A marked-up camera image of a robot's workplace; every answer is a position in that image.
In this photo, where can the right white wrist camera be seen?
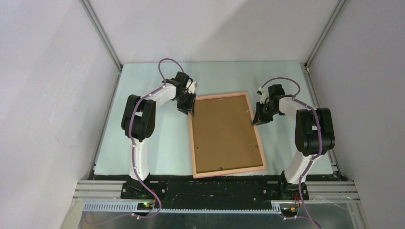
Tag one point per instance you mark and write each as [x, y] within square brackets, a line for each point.
[263, 95]

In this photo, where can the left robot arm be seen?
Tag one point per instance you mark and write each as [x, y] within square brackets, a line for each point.
[139, 117]

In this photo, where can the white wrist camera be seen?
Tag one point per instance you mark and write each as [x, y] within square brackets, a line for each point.
[191, 86]
[263, 95]

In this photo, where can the aluminium corner post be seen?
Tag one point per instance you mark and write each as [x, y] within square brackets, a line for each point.
[95, 21]
[325, 32]

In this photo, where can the brown cardboard backing board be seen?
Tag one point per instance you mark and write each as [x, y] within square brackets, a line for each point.
[226, 132]

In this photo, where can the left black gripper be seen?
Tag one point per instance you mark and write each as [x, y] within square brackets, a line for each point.
[189, 108]

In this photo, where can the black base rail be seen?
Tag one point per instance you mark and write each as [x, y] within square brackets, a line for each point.
[159, 187]

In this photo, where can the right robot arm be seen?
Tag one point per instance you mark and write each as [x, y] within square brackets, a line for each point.
[314, 133]

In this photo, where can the left aluminium corner post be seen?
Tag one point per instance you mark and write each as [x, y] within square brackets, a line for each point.
[95, 21]

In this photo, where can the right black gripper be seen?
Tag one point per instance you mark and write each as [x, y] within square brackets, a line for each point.
[260, 119]

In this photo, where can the right aluminium corner post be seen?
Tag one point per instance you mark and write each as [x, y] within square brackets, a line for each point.
[325, 32]

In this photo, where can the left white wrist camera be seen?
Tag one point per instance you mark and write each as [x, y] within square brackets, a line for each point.
[191, 86]

